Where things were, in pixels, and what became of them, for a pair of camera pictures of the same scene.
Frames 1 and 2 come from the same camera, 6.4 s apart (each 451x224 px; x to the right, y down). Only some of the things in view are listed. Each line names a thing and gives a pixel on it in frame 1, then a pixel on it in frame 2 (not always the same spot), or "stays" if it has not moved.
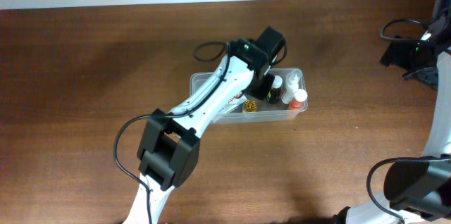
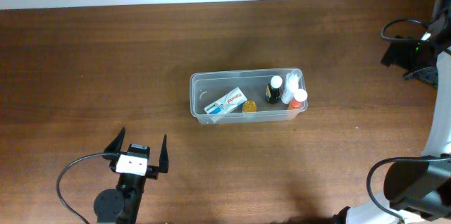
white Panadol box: (232, 103) stays
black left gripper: (263, 88) to (153, 172)
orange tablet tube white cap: (300, 95) stays
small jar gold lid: (249, 106) stays
